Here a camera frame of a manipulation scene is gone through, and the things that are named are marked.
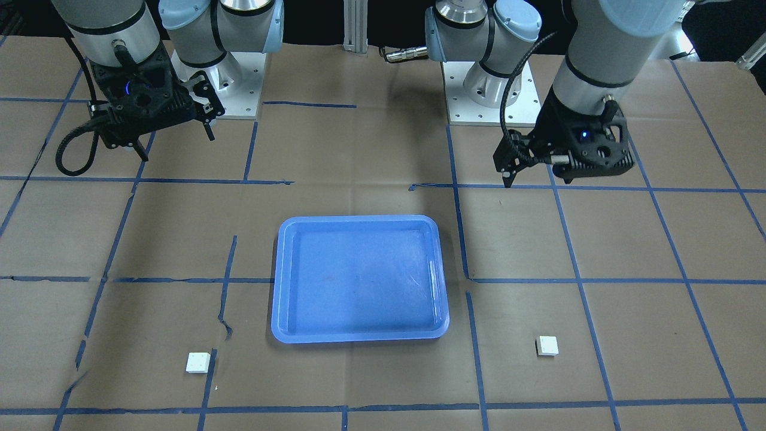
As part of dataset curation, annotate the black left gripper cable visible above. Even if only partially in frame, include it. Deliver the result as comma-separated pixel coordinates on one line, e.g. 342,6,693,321
500,30,560,156

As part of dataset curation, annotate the aluminium frame post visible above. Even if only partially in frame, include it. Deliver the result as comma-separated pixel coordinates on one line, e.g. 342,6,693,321
342,0,369,56

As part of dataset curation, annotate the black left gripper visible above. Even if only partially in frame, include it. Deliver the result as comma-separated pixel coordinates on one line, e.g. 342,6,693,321
493,93,635,189

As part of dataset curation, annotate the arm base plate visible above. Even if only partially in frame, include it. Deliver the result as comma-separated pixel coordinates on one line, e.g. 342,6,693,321
442,61,540,128
203,52,270,120

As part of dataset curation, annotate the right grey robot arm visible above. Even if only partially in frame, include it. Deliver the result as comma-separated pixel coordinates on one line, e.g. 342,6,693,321
54,1,284,169

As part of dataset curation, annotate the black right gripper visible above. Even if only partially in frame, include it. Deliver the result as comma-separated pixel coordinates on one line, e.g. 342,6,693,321
92,45,226,163

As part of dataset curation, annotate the white block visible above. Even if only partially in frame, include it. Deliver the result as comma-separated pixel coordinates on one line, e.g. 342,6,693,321
534,335,559,357
184,352,212,374

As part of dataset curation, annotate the blue plastic tray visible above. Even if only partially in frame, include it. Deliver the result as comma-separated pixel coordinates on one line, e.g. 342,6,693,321
271,215,451,344

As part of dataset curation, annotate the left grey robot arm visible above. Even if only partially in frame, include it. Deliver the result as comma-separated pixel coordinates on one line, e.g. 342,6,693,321
425,1,683,187

